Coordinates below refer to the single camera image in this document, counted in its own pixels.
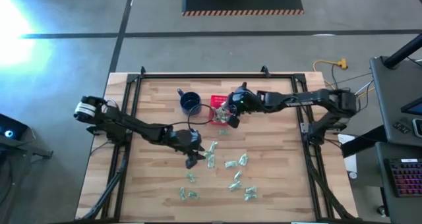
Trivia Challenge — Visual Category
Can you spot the yellow extension cord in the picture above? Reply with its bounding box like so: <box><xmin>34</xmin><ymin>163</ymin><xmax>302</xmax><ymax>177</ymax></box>
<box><xmin>312</xmin><ymin>58</ymin><xmax>349</xmax><ymax>88</ymax></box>

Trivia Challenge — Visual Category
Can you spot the black left camera cable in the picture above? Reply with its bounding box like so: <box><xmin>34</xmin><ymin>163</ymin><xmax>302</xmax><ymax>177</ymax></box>
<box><xmin>170</xmin><ymin>103</ymin><xmax>216</xmax><ymax>130</ymax></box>

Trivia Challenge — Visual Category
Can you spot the black phone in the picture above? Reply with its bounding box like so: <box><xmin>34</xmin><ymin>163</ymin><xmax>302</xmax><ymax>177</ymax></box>
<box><xmin>411</xmin><ymin>117</ymin><xmax>422</xmax><ymax>138</ymax></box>

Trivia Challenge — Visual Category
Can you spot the black tablet screen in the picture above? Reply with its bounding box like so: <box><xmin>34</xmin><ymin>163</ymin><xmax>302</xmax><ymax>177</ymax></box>
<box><xmin>400</xmin><ymin>97</ymin><xmax>422</xmax><ymax>116</ymax></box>

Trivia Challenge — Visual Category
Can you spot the small black remote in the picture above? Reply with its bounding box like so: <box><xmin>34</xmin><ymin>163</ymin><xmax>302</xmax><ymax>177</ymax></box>
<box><xmin>392</xmin><ymin>117</ymin><xmax>411</xmax><ymax>134</ymax></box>

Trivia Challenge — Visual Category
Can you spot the white paper sheet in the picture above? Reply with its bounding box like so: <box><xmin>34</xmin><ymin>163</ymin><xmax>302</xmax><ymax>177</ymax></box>
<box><xmin>338</xmin><ymin>133</ymin><xmax>359</xmax><ymax>174</ymax></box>

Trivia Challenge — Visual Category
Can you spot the black aluminium table frame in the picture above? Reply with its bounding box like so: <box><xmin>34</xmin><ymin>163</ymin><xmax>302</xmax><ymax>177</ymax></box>
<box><xmin>75</xmin><ymin>65</ymin><xmax>361</xmax><ymax>224</ymax></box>

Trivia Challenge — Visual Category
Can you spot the black backlit keyboard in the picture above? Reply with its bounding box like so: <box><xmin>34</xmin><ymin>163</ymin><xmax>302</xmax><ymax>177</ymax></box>
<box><xmin>384</xmin><ymin>157</ymin><xmax>422</xmax><ymax>198</ymax></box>

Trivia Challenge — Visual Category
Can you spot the black hazard-striped floor mat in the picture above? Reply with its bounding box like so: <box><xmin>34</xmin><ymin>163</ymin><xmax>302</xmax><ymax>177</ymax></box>
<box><xmin>181</xmin><ymin>0</ymin><xmax>305</xmax><ymax>16</ymax></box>

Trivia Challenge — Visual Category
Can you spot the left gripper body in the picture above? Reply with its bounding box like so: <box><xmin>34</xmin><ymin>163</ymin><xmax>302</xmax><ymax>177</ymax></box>
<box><xmin>164</xmin><ymin>128</ymin><xmax>203</xmax><ymax>153</ymax></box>

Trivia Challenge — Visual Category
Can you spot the dark blue ceramic mug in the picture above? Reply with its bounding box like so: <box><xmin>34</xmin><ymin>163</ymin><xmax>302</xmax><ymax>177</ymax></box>
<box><xmin>177</xmin><ymin>88</ymin><xmax>203</xmax><ymax>117</ymax></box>

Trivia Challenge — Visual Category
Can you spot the dark grey desk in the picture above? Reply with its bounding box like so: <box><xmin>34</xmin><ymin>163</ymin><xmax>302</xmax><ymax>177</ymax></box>
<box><xmin>375</xmin><ymin>141</ymin><xmax>422</xmax><ymax>224</ymax></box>
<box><xmin>369</xmin><ymin>55</ymin><xmax>422</xmax><ymax>148</ymax></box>

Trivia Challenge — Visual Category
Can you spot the black cable sleeve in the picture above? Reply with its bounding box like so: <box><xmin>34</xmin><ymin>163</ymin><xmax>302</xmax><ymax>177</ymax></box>
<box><xmin>78</xmin><ymin>141</ymin><xmax>133</xmax><ymax>222</ymax></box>
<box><xmin>305</xmin><ymin>141</ymin><xmax>355</xmax><ymax>222</ymax></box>

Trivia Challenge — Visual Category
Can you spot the red plastic basket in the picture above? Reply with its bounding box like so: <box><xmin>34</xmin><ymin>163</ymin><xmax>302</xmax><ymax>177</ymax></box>
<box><xmin>208</xmin><ymin>94</ymin><xmax>231</xmax><ymax>126</ymax></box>

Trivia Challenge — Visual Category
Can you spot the black cart with blue light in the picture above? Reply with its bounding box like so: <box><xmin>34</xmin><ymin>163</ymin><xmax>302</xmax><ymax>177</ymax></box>
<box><xmin>0</xmin><ymin>113</ymin><xmax>54</xmax><ymax>161</ymax></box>

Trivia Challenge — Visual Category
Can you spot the black monitor pole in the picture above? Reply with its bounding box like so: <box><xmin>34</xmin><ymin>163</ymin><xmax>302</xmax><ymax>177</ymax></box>
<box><xmin>383</xmin><ymin>32</ymin><xmax>422</xmax><ymax>70</ymax></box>

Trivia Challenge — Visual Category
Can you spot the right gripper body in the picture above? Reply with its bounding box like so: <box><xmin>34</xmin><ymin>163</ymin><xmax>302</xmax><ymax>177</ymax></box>
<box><xmin>226</xmin><ymin>87</ymin><xmax>264</xmax><ymax>117</ymax></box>

